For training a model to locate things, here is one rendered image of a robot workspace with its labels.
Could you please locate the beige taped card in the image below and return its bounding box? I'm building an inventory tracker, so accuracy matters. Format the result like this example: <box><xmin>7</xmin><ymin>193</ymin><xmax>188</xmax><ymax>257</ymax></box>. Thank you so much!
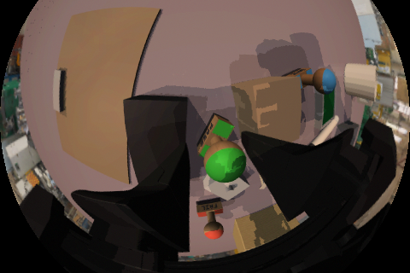
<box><xmin>259</xmin><ymin>174</ymin><xmax>267</xmax><ymax>189</ymax></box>

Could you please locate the beige mug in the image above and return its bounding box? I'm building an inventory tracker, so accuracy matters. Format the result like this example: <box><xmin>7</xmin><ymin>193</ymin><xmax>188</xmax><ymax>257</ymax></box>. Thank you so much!
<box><xmin>344</xmin><ymin>62</ymin><xmax>378</xmax><ymax>107</ymax></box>

